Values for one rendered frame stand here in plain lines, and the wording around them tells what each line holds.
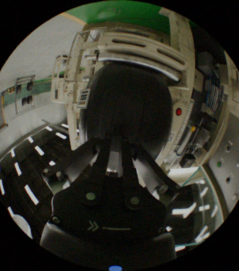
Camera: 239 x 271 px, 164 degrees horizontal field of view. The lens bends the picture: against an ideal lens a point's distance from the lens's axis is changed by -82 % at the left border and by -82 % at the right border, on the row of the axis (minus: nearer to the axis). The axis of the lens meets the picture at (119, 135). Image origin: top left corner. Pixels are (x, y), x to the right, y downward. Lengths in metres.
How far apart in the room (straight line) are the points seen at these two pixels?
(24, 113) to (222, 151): 12.06
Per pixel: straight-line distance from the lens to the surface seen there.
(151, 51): 0.36
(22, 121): 11.74
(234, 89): 0.58
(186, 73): 0.40
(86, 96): 0.25
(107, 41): 0.37
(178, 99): 0.50
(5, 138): 11.98
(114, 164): 0.29
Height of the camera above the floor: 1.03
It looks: 30 degrees up
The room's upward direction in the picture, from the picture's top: 169 degrees counter-clockwise
